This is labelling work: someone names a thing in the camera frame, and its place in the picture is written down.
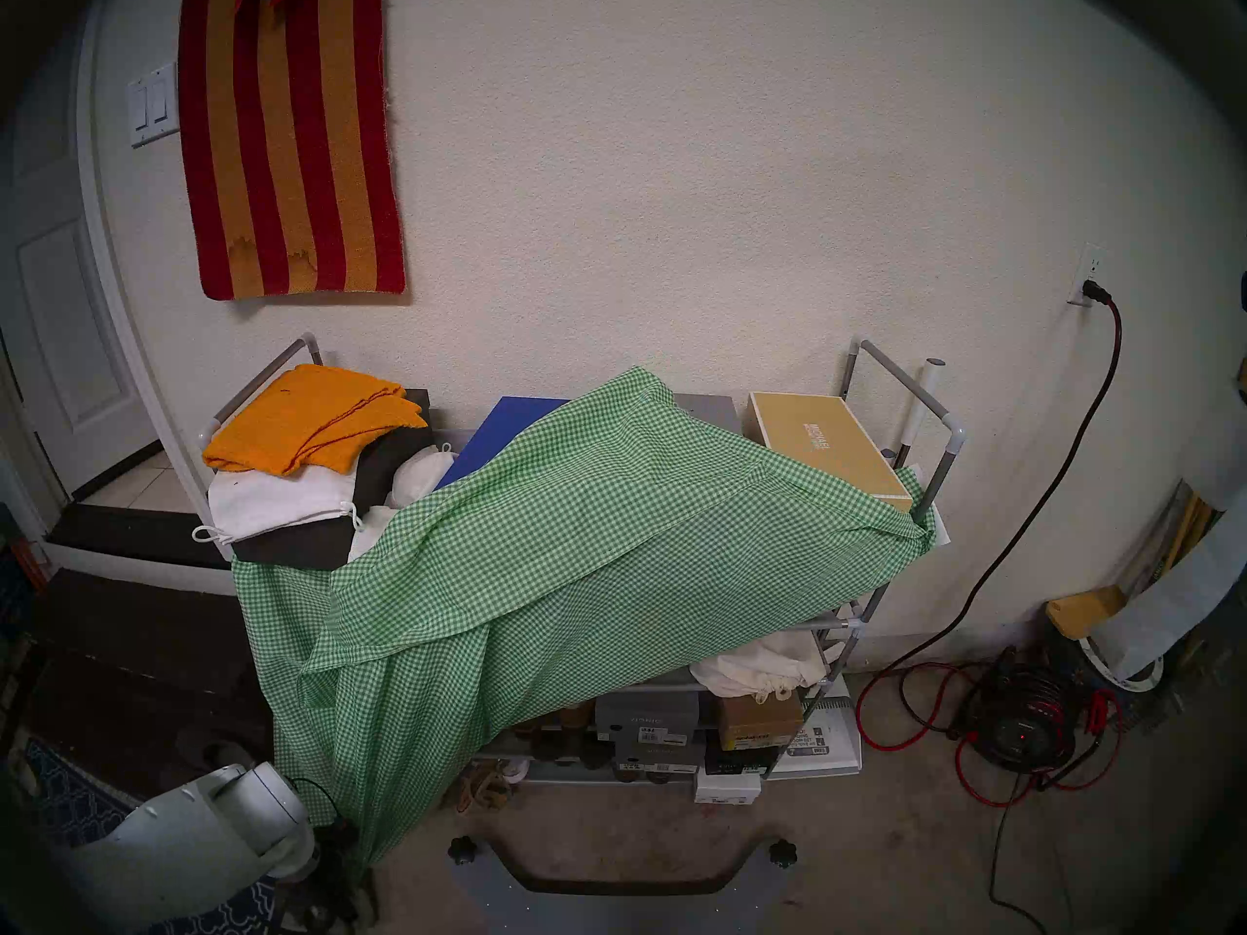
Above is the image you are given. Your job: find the grey metal shoe rack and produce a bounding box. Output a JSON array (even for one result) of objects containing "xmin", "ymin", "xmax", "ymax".
[{"xmin": 198, "ymin": 333, "xmax": 967, "ymax": 786}]

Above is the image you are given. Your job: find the grey robot base frame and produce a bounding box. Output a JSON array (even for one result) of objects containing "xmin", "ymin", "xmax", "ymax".
[{"xmin": 448, "ymin": 836, "xmax": 800, "ymax": 935}]

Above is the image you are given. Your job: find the tan dustpan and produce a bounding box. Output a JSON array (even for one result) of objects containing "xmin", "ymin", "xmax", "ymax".
[{"xmin": 1047, "ymin": 585, "xmax": 1126, "ymax": 642}]

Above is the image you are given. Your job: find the white drawstring shoe bag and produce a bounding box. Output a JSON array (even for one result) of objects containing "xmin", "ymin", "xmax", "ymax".
[{"xmin": 192, "ymin": 461, "xmax": 361, "ymax": 544}]

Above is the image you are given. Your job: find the small white shoebox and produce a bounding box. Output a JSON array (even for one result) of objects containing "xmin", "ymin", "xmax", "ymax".
[{"xmin": 694, "ymin": 766, "xmax": 763, "ymax": 806}]

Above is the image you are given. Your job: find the white paper sheet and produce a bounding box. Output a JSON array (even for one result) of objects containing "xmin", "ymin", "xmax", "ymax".
[{"xmin": 901, "ymin": 466, "xmax": 951, "ymax": 546}]

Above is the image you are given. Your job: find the white light switch plate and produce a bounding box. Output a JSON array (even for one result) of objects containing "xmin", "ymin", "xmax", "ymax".
[{"xmin": 128, "ymin": 62, "xmax": 181, "ymax": 149}]

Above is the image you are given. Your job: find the black doorstep mat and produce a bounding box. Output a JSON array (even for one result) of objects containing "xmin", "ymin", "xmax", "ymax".
[{"xmin": 47, "ymin": 503, "xmax": 235, "ymax": 569}]

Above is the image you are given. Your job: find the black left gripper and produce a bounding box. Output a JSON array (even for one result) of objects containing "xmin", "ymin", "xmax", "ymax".
[{"xmin": 310, "ymin": 818, "xmax": 376, "ymax": 929}]

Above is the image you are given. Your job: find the grey slipper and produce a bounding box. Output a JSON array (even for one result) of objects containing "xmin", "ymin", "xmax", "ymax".
[{"xmin": 175, "ymin": 729, "xmax": 259, "ymax": 773}]

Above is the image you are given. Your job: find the white panel door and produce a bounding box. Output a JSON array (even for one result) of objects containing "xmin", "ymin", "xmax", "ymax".
[{"xmin": 0, "ymin": 0, "xmax": 162, "ymax": 501}]

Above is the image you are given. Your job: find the white wall outlet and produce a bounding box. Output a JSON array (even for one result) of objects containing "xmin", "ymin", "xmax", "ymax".
[{"xmin": 1068, "ymin": 244, "xmax": 1110, "ymax": 308}]

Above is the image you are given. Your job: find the brown cardboard shoebox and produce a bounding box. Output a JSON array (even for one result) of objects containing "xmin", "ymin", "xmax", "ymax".
[{"xmin": 717, "ymin": 692, "xmax": 806, "ymax": 752}]

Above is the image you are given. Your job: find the orange folded towel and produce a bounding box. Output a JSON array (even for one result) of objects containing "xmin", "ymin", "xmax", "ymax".
[{"xmin": 203, "ymin": 364, "xmax": 430, "ymax": 478}]

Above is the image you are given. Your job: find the tan flat box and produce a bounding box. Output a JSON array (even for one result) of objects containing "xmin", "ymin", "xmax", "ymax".
[{"xmin": 745, "ymin": 392, "xmax": 914, "ymax": 512}]

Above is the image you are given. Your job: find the white PVC pipe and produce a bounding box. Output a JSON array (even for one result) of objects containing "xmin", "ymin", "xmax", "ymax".
[{"xmin": 906, "ymin": 358, "xmax": 947, "ymax": 432}]

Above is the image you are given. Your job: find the cream drawstring dust bag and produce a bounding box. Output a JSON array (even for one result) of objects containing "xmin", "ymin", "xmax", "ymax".
[{"xmin": 690, "ymin": 631, "xmax": 829, "ymax": 702}]

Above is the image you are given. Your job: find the green gingham cloth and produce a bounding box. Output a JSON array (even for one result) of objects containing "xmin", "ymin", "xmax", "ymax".
[{"xmin": 232, "ymin": 365, "xmax": 938, "ymax": 871}]

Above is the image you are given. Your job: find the blue patterned rug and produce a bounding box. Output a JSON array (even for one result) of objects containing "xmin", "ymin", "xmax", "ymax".
[{"xmin": 19, "ymin": 738, "xmax": 279, "ymax": 935}]

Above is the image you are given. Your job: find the black red power cord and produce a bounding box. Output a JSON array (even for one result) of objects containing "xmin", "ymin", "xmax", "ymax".
[{"xmin": 855, "ymin": 280, "xmax": 1123, "ymax": 809}]

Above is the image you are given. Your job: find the grey Vionic shoebox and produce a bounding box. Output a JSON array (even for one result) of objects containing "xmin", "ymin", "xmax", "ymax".
[
  {"xmin": 614, "ymin": 743, "xmax": 707, "ymax": 774},
  {"xmin": 595, "ymin": 691, "xmax": 700, "ymax": 746}
]

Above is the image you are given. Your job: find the blue flat box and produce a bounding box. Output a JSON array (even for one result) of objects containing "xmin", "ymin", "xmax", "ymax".
[{"xmin": 434, "ymin": 395, "xmax": 571, "ymax": 491}]

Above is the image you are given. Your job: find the white labelled flat box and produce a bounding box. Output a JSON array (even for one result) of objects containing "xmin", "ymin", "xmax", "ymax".
[{"xmin": 770, "ymin": 675, "xmax": 864, "ymax": 781}]

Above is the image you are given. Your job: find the blue bucket white rim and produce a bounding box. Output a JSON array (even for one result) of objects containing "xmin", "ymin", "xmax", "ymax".
[{"xmin": 1047, "ymin": 631, "xmax": 1165, "ymax": 710}]

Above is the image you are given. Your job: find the tan strappy sandal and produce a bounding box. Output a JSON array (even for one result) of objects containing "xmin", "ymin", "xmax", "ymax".
[{"xmin": 458, "ymin": 760, "xmax": 514, "ymax": 815}]

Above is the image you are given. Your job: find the black shoebox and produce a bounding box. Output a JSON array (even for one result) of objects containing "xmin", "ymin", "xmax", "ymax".
[{"xmin": 703, "ymin": 731, "xmax": 780, "ymax": 776}]

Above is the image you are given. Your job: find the dark brown wooden step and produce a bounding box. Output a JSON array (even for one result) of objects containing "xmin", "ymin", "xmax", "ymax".
[{"xmin": 29, "ymin": 570, "xmax": 279, "ymax": 798}]

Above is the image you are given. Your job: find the grey flat box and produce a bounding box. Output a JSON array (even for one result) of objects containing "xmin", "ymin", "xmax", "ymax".
[{"xmin": 672, "ymin": 393, "xmax": 741, "ymax": 435}]

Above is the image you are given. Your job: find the red orange striped rug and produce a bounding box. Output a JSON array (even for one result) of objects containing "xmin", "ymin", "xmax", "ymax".
[{"xmin": 178, "ymin": 0, "xmax": 407, "ymax": 302}]

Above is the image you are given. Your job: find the dark brown storage box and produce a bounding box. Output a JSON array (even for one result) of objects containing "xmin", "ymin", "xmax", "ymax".
[{"xmin": 232, "ymin": 388, "xmax": 436, "ymax": 569}]

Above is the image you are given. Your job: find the black red cable reel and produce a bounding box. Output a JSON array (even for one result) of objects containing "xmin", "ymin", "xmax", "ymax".
[{"xmin": 960, "ymin": 648, "xmax": 1082, "ymax": 774}]

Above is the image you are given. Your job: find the leaning wooden sticks bundle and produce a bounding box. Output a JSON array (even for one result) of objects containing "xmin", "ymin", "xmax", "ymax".
[{"xmin": 1120, "ymin": 475, "xmax": 1219, "ymax": 603}]

